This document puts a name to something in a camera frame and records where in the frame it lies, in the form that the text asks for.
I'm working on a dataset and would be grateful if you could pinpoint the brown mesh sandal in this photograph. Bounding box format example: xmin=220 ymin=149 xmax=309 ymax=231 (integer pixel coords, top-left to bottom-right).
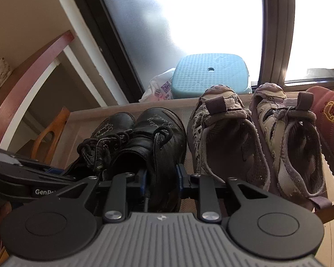
xmin=187 ymin=85 xmax=271 ymax=193
xmin=252 ymin=83 xmax=328 ymax=211

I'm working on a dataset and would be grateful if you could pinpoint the black leather boot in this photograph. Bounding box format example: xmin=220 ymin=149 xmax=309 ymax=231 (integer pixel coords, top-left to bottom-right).
xmin=111 ymin=107 xmax=188 ymax=213
xmin=63 ymin=112 xmax=136 ymax=182

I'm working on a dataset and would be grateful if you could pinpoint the light blue plastic stool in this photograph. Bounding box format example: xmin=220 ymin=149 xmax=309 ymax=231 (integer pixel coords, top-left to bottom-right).
xmin=171 ymin=53 xmax=251 ymax=99

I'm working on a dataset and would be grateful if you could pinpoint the white plastic bag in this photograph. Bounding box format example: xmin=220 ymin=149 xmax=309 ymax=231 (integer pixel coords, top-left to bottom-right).
xmin=139 ymin=68 xmax=179 ymax=104

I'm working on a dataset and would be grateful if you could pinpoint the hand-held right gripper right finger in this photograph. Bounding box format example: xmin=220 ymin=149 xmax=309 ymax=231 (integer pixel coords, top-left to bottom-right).
xmin=176 ymin=164 xmax=268 ymax=223

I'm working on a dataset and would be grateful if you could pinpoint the red furry slipper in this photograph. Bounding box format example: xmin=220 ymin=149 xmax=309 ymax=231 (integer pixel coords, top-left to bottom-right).
xmin=305 ymin=86 xmax=334 ymax=198

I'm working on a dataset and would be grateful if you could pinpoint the wooden shoe rack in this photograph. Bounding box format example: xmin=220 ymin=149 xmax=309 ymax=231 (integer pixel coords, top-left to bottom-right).
xmin=31 ymin=96 xmax=334 ymax=225

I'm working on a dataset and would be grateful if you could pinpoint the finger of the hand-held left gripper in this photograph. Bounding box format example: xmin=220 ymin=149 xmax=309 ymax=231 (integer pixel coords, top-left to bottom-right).
xmin=18 ymin=158 xmax=73 ymax=179

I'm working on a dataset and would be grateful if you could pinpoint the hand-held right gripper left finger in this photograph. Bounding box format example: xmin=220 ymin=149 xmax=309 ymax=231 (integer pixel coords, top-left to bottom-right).
xmin=58 ymin=170 xmax=149 ymax=223

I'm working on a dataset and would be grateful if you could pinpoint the red-brown desk with white frame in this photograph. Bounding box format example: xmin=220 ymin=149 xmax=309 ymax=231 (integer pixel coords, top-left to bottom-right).
xmin=0 ymin=30 xmax=128 ymax=148

